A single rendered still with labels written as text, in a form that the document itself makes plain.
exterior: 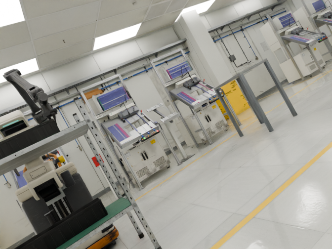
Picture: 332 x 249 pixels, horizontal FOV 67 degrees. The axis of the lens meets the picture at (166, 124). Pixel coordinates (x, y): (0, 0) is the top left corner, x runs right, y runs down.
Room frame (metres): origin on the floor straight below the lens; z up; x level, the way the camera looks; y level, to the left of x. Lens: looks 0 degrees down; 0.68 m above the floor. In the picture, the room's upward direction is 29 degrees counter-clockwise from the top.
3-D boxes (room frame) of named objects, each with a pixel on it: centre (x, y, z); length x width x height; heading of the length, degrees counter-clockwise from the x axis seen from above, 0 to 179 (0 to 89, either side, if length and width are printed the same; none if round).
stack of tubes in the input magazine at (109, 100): (4.41, 0.59, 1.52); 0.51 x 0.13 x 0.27; 114
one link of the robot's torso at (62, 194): (2.15, 1.08, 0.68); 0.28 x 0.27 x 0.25; 112
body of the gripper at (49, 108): (1.67, 0.65, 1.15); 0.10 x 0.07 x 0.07; 112
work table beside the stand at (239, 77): (3.36, -1.17, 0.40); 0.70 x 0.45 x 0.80; 17
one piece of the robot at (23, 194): (2.36, 1.23, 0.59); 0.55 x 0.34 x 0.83; 112
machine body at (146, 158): (4.49, 0.70, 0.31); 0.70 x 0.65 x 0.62; 114
